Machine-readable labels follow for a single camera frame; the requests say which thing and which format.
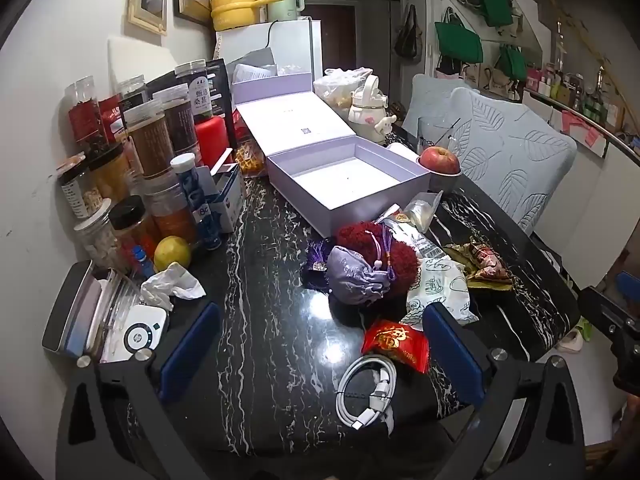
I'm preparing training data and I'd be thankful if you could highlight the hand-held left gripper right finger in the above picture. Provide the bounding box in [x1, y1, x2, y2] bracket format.
[422, 302, 587, 480]

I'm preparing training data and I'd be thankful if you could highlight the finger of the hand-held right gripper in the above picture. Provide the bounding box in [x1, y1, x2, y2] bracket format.
[579, 285, 640, 356]
[614, 270, 640, 307]

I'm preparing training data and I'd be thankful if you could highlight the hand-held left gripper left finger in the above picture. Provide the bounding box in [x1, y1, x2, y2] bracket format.
[55, 302, 223, 480]

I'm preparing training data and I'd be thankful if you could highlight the red gold packet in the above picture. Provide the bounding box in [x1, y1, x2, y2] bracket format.
[361, 319, 431, 373]

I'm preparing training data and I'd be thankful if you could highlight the white printed packet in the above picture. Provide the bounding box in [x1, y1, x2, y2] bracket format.
[405, 256, 478, 328]

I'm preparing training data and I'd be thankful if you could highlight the gold foil wrapper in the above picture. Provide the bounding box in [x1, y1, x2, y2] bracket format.
[444, 243, 513, 293]

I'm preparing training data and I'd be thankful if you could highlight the red fuzzy pouch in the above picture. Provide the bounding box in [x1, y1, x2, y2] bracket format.
[336, 221, 420, 293]

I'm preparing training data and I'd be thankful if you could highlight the silver foil packet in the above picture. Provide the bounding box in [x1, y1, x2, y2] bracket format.
[380, 210, 448, 261]

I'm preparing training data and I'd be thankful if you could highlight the lavender satin pouch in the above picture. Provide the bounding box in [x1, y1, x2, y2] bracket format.
[326, 246, 393, 307]

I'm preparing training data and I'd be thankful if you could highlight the clear zip bag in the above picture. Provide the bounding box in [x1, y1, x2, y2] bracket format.
[402, 191, 445, 233]

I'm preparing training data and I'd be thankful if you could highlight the dark purple pouch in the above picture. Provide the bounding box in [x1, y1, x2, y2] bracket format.
[302, 240, 333, 291]

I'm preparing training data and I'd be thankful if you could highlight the lavender gift box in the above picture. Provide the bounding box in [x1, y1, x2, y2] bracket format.
[231, 72, 432, 239]

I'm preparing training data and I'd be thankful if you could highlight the white round device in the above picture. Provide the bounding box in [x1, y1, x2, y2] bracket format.
[120, 305, 168, 351]

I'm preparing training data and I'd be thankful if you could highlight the crumpled white tissue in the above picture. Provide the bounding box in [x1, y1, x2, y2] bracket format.
[140, 261, 207, 310]

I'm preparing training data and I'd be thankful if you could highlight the white curved counter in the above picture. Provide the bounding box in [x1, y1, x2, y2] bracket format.
[522, 87, 640, 286]

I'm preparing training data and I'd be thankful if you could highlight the clear plastic case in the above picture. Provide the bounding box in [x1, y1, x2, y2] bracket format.
[85, 267, 151, 363]

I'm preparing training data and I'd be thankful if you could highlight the yellow lemon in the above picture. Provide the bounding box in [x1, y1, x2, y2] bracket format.
[153, 235, 192, 273]

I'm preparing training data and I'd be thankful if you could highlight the blue capped small bottle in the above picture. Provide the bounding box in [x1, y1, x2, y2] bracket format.
[127, 245, 156, 278]

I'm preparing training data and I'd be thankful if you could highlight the grey case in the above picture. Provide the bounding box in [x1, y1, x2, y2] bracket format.
[41, 260, 98, 358]

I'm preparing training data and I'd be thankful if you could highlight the blue white carton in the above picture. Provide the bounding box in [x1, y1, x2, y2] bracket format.
[197, 162, 246, 233]

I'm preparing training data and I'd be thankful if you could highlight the blue tube white cap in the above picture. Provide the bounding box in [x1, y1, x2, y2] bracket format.
[170, 154, 201, 221]

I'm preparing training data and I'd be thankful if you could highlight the pink paper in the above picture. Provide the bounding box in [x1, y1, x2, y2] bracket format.
[561, 110, 607, 150]

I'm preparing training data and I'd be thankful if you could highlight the leaf patterned chair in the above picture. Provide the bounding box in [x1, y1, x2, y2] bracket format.
[445, 86, 578, 236]
[402, 74, 468, 136]

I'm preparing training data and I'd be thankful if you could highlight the small grey bowl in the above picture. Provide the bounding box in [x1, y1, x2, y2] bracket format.
[417, 162, 463, 193]

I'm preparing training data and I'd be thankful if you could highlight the row of bottles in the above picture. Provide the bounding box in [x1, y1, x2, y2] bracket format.
[525, 20, 626, 126]

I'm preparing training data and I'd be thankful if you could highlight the white paper strip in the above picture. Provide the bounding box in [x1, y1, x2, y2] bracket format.
[210, 148, 235, 177]

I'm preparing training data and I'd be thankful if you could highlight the red apple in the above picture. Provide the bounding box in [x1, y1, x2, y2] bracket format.
[419, 146, 461, 175]

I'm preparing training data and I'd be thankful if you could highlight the yellow snack bag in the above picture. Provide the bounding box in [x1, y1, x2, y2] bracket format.
[234, 137, 268, 176]

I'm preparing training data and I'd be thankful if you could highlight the red bottle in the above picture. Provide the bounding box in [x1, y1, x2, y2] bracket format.
[195, 116, 231, 168]

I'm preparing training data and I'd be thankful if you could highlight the white paper roll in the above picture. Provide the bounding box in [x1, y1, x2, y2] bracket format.
[387, 142, 421, 163]

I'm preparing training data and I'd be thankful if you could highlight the group of clear food jars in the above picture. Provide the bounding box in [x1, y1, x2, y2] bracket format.
[56, 60, 211, 273]

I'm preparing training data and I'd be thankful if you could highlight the glass mug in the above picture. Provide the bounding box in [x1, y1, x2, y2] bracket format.
[417, 116, 468, 156]

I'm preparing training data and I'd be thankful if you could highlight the thin brown stick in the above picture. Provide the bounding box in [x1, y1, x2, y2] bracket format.
[435, 119, 461, 148]

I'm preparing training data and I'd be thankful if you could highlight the red foil pouch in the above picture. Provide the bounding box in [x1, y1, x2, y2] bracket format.
[98, 94, 126, 143]

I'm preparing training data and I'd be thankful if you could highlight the white ceramic teapot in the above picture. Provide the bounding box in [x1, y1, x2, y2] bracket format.
[347, 74, 398, 147]

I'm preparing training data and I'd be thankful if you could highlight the beige canvas tote bag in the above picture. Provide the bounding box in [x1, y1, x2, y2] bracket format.
[462, 62, 496, 93]

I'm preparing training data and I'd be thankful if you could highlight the black printed box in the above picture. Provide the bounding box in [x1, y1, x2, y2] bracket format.
[145, 58, 238, 151]

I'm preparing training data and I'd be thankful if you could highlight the white paper sheet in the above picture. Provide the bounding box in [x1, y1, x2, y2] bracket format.
[232, 63, 278, 83]

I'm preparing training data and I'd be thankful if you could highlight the white cutting board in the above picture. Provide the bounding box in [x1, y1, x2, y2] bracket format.
[107, 35, 213, 96]

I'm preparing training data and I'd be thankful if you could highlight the clear plastic food bag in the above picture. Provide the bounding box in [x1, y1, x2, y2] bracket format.
[312, 66, 373, 108]

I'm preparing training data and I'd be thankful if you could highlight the grey plastic mailer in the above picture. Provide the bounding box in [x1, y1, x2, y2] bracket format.
[227, 47, 278, 83]

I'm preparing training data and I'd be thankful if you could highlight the green tote bag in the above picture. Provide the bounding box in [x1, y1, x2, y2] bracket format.
[434, 7, 485, 63]

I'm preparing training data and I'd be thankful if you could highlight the white fridge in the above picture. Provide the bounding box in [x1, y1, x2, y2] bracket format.
[216, 17, 323, 96]

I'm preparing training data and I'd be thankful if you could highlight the dark hanging bag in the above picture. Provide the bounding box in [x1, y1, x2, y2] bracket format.
[394, 4, 425, 65]

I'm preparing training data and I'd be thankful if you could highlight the yellow pot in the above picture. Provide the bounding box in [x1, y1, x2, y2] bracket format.
[209, 0, 281, 32]

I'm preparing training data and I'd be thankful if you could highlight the dark brown door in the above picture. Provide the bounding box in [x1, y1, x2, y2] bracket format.
[302, 2, 357, 73]

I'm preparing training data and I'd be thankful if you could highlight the green electric kettle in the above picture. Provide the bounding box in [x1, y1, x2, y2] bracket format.
[267, 0, 306, 22]

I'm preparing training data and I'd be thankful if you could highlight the white charging cable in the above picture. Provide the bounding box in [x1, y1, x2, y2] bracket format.
[336, 355, 398, 431]

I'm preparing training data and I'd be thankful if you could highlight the wall intercom panel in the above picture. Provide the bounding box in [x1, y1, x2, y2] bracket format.
[127, 0, 168, 37]

